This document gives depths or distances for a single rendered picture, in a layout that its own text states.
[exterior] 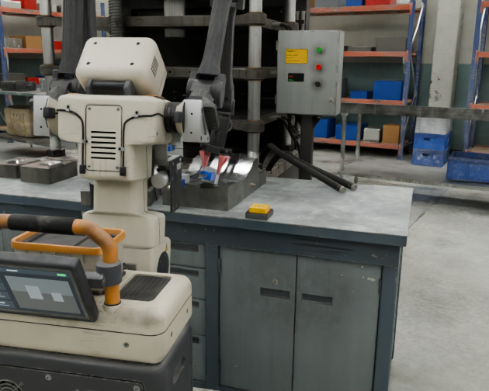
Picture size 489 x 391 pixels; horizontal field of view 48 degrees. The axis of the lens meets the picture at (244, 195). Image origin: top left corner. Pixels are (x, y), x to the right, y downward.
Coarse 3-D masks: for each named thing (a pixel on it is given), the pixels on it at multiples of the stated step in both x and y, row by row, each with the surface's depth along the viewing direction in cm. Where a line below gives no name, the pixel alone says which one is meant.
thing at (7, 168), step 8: (8, 160) 256; (16, 160) 257; (24, 160) 258; (32, 160) 256; (40, 160) 259; (0, 168) 246; (8, 168) 245; (16, 168) 244; (0, 176) 247; (8, 176) 246; (16, 176) 244
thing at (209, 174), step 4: (204, 168) 197; (208, 168) 197; (212, 168) 197; (216, 168) 199; (204, 172) 193; (208, 172) 193; (212, 172) 195; (216, 172) 196; (200, 176) 189; (204, 176) 190; (208, 176) 193; (212, 176) 194; (216, 176) 196; (204, 180) 198; (208, 180) 193; (212, 180) 195; (216, 180) 198
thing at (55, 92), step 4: (52, 88) 160; (56, 88) 159; (60, 88) 159; (64, 88) 160; (48, 92) 157; (52, 92) 157; (56, 92) 157; (60, 92) 158; (64, 92) 159; (68, 92) 160; (52, 96) 156; (56, 96) 156; (32, 100) 155; (56, 100) 154; (32, 104) 156; (32, 108) 157
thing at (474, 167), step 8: (456, 152) 540; (464, 152) 537; (472, 152) 534; (448, 160) 511; (456, 160) 506; (464, 160) 502; (472, 160) 499; (480, 160) 496; (488, 160) 493; (448, 168) 511; (456, 168) 507; (464, 168) 504; (472, 168) 501; (480, 168) 498; (488, 168) 495; (448, 176) 512; (456, 176) 509; (464, 176) 506; (472, 176) 503; (480, 176) 499; (488, 176) 496
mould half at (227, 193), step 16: (192, 160) 228; (240, 160) 224; (256, 160) 225; (240, 176) 214; (256, 176) 227; (192, 192) 199; (208, 192) 197; (224, 192) 195; (240, 192) 208; (208, 208) 199; (224, 208) 197
